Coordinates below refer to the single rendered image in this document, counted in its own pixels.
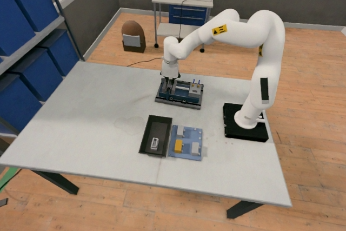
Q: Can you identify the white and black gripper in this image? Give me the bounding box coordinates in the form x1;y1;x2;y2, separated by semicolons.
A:
160;60;181;85

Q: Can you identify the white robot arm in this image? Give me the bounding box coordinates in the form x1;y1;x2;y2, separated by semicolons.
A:
161;9;285;129

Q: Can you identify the yellow block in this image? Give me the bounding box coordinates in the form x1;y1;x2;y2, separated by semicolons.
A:
175;140;182;154

